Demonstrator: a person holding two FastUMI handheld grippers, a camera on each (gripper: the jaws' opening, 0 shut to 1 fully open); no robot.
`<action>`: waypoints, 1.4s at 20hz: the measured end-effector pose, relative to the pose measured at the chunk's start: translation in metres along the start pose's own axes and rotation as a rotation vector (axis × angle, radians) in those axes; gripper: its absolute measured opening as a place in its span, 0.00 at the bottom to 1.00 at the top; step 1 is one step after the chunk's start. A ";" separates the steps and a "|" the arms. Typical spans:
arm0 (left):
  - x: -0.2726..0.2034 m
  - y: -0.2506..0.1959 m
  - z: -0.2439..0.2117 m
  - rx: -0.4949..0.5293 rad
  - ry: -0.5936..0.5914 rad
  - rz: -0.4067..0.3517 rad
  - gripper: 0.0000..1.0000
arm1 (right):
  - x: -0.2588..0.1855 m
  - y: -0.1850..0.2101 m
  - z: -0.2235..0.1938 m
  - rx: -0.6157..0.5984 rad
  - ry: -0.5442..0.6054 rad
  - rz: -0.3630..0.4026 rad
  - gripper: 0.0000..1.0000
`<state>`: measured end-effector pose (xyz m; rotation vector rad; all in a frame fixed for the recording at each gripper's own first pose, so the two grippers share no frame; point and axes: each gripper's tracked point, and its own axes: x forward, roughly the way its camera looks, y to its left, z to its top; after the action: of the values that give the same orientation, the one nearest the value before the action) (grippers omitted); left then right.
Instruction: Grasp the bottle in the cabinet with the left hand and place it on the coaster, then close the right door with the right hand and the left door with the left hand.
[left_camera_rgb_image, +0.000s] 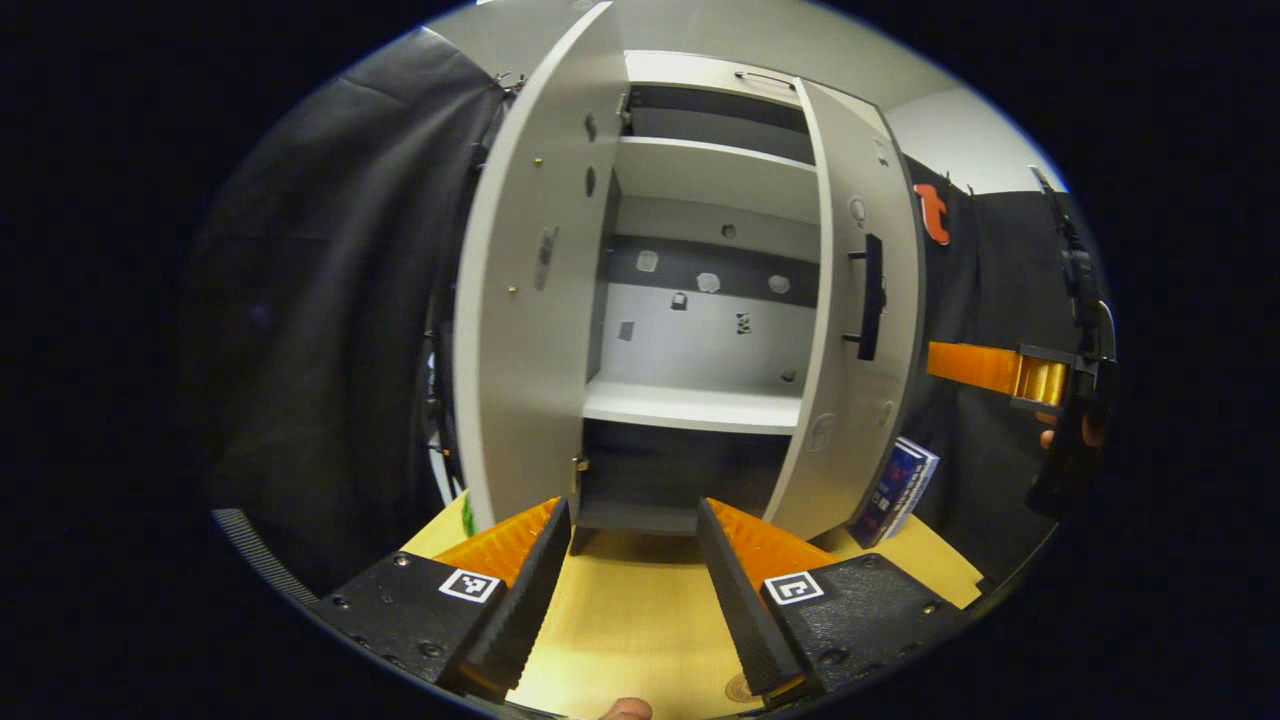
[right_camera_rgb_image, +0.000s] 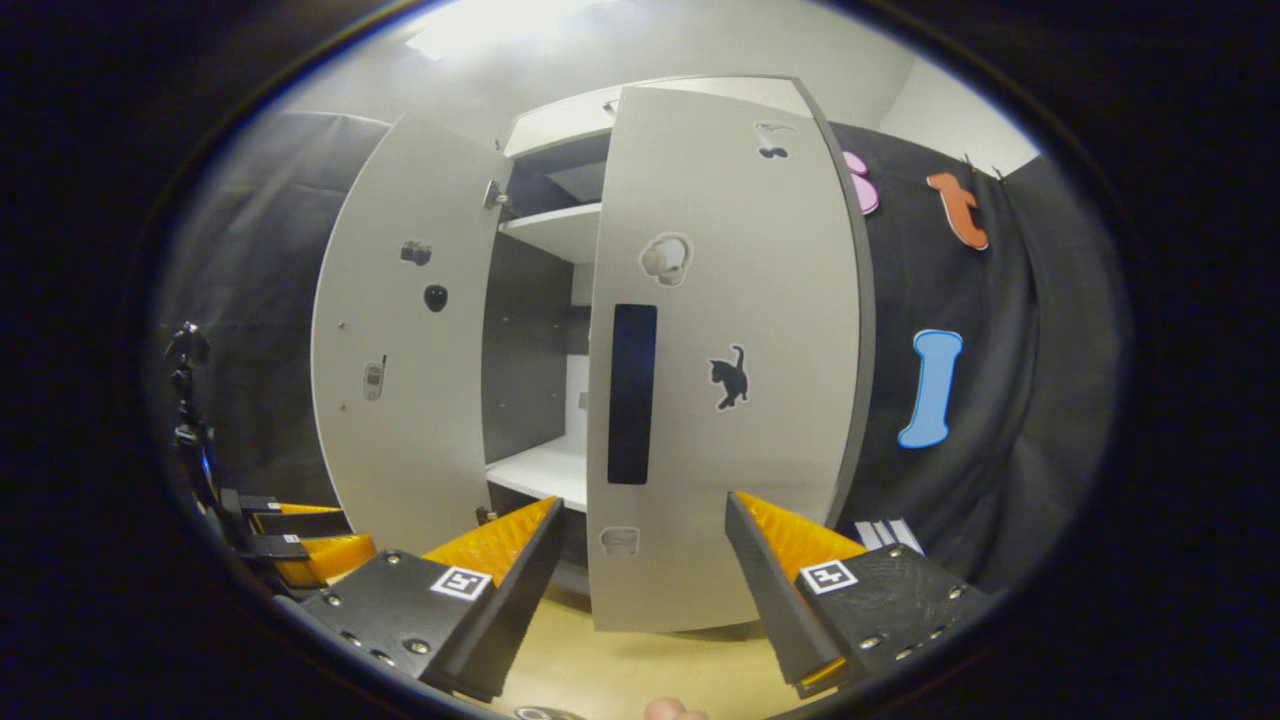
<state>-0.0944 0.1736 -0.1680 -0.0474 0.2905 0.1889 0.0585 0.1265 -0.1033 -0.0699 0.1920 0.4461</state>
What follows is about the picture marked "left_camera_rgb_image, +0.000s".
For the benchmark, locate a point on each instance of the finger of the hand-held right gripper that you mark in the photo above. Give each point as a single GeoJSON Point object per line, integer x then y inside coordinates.
{"type": "Point", "coordinates": [975, 365]}

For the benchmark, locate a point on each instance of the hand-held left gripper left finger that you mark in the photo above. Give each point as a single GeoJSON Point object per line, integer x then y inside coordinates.
{"type": "Point", "coordinates": [525, 610]}

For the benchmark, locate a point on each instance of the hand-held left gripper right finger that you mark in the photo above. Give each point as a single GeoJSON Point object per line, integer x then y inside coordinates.
{"type": "Point", "coordinates": [740, 610]}

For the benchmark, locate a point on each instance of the round wooden coaster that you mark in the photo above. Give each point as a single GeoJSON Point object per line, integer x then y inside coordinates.
{"type": "Point", "coordinates": [742, 688]}

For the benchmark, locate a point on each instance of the white cabinet door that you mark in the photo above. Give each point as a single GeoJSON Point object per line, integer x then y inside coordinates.
{"type": "Point", "coordinates": [520, 350]}
{"type": "Point", "coordinates": [835, 180]}

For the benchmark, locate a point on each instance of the white cabinet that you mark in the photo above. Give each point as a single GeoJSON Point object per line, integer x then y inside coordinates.
{"type": "Point", "coordinates": [700, 340]}

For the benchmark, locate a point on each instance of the metal door hinge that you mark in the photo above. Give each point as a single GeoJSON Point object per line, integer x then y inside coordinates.
{"type": "Point", "coordinates": [580, 468]}
{"type": "Point", "coordinates": [625, 105]}

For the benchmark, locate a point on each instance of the white cabinet shelf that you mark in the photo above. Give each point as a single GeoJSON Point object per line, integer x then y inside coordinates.
{"type": "Point", "coordinates": [690, 405]}
{"type": "Point", "coordinates": [715, 175]}
{"type": "Point", "coordinates": [720, 128]}

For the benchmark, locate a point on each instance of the white cabinet drawer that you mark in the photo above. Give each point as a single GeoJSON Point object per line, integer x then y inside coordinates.
{"type": "Point", "coordinates": [680, 72]}

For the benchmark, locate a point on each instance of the black backdrop cloth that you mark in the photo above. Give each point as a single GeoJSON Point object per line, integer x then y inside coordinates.
{"type": "Point", "coordinates": [330, 300]}
{"type": "Point", "coordinates": [990, 280]}

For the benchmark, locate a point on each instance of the small green object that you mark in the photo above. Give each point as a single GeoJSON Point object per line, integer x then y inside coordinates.
{"type": "Point", "coordinates": [467, 515]}

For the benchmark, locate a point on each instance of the blue box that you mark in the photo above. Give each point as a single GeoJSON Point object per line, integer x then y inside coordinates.
{"type": "Point", "coordinates": [925, 475]}

